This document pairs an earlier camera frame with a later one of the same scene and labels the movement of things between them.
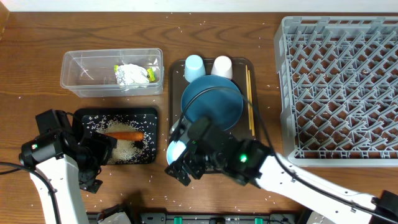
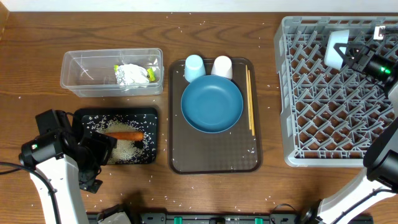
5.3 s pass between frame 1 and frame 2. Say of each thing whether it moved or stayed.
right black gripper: moved
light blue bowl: moved
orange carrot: stayed
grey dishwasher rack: stayed
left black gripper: stayed
